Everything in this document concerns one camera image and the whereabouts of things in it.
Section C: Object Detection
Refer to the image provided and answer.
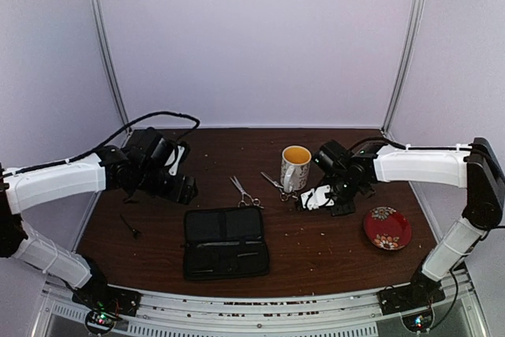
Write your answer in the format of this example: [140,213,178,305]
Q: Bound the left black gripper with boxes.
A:
[137,164,197,204]

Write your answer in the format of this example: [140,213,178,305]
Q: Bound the silver thinning scissors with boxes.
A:
[260,171,298,202]

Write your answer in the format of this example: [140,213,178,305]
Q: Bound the silver straight hair scissors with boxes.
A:
[230,176,264,209]

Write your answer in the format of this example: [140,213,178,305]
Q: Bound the black zippered tool case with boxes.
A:
[183,206,270,281]

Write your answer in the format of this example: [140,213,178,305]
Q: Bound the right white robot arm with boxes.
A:
[306,137,504,307]

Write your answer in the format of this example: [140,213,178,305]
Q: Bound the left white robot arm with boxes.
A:
[1,128,197,309]

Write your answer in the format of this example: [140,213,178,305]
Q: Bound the red floral plate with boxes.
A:
[363,206,412,251]

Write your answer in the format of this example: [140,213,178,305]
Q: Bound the white floral mug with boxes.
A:
[280,145,312,193]

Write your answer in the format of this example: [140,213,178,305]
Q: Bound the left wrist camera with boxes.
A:
[165,143,190,176]

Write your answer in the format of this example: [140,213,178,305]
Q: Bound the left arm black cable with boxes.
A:
[7,111,200,180]

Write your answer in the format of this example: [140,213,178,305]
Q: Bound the aluminium front rail frame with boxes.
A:
[28,269,492,336]

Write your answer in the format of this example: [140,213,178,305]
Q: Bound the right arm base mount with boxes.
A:
[377,273,446,315]

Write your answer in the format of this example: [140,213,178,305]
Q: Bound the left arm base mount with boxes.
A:
[67,272,141,316]

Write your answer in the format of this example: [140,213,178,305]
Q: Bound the left aluminium corner post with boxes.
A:
[89,0,129,125]

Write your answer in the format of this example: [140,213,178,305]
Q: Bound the aluminium corner post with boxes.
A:
[89,0,129,125]
[381,0,425,137]

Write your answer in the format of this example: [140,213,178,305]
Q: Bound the right aluminium corner post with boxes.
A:
[381,0,425,137]

